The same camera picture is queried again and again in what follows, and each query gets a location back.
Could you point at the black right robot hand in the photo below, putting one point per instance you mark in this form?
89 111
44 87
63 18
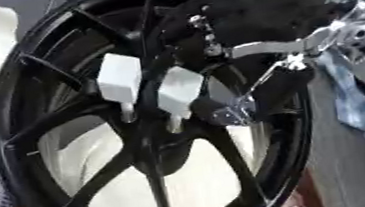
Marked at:
265 14

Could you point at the black spoked wheel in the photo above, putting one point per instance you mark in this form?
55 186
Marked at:
153 166

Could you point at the blue and white checked cloth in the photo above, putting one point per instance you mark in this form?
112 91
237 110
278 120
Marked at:
363 108

